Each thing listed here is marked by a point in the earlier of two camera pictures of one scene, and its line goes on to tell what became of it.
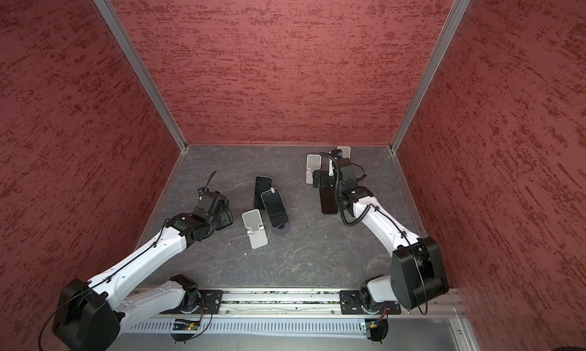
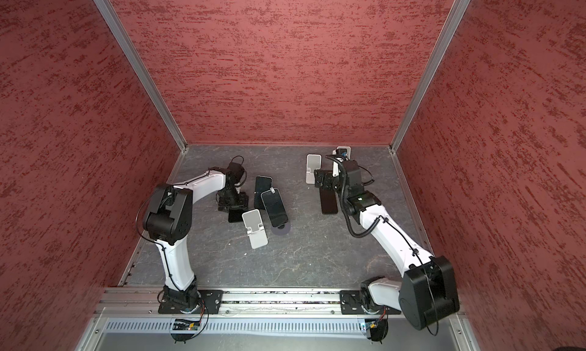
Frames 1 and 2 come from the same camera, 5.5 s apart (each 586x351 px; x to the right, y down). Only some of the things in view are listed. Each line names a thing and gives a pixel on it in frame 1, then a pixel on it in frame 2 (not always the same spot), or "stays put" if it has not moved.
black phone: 222,215 to 235,215
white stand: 255,229 stays put
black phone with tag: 275,207 stays put
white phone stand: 313,163 stays put
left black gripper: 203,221 to 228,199
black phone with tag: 329,204 stays put
